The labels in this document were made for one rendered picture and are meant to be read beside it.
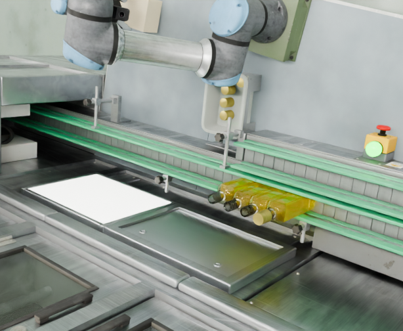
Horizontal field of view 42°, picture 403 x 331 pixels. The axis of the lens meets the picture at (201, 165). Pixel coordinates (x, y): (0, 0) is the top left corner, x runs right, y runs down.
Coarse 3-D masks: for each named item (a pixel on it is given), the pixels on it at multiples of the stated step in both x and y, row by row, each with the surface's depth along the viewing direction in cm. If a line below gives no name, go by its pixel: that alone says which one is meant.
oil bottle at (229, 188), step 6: (234, 180) 162; (240, 180) 163; (246, 180) 164; (222, 186) 156; (228, 186) 156; (234, 186) 156; (240, 186) 158; (246, 186) 160; (228, 192) 154; (228, 198) 154
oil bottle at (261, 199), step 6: (264, 192) 154; (270, 192) 155; (276, 192) 155; (282, 192) 156; (288, 192) 157; (252, 198) 149; (258, 198) 149; (264, 198) 149; (270, 198) 150; (258, 204) 148; (264, 204) 148; (258, 210) 148
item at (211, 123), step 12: (204, 96) 185; (216, 96) 189; (228, 96) 187; (240, 96) 184; (204, 108) 186; (216, 108) 190; (228, 108) 188; (240, 108) 185; (204, 120) 187; (216, 120) 192; (240, 120) 177; (216, 132) 185
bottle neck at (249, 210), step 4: (252, 204) 147; (244, 208) 144; (248, 208) 145; (252, 208) 146; (256, 208) 147; (240, 212) 146; (244, 212) 146; (248, 212) 144; (252, 212) 145; (256, 212) 148; (244, 216) 145; (248, 216) 145
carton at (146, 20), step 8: (128, 0) 201; (136, 0) 198; (144, 0) 196; (152, 0) 196; (128, 8) 202; (136, 8) 199; (144, 8) 196; (152, 8) 198; (160, 8) 201; (136, 16) 200; (144, 16) 197; (152, 16) 199; (128, 24) 203; (136, 24) 200; (144, 24) 198; (152, 24) 201; (152, 32) 202
